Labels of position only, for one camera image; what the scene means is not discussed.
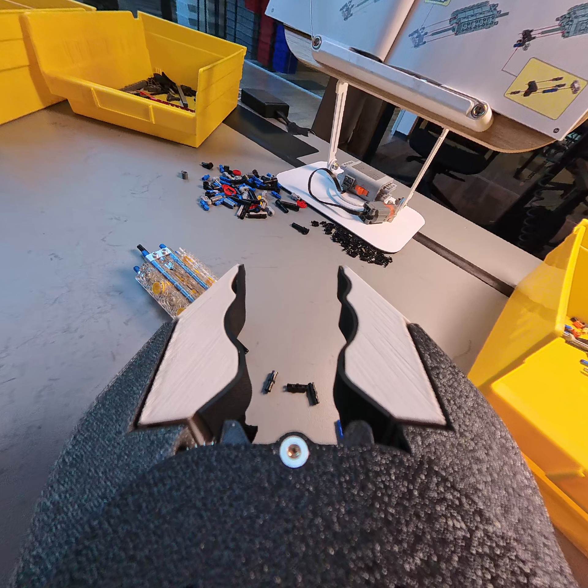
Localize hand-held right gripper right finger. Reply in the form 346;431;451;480
331;267;451;431

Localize heap of black pins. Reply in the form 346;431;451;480
311;219;394;269

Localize black office chair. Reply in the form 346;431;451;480
405;120;497;184

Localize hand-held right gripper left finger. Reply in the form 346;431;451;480
138;265;256;432

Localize black cable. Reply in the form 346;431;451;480
308;166;364;217

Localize instruction booklet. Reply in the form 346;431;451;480
267;0;588;143

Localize pile of black red parts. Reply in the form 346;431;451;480
122;72;196;113

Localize small grey motor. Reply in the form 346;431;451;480
361;198;403;226

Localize grey battery box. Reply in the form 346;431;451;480
340;161;398;201

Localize pile of blue black pegs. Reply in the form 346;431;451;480
563;317;588;373

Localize black power adapter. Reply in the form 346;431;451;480
241;88;290;118

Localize white book stand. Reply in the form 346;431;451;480
267;0;588;253

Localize pile of mixed brick parts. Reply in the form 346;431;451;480
198;166;308;219

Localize yellow plastic bin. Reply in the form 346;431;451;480
23;9;247;148
469;219;588;556
0;0;92;125

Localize grey desk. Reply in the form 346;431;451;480
0;97;588;588

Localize transparent brick engine model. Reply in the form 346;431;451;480
134;244;221;319

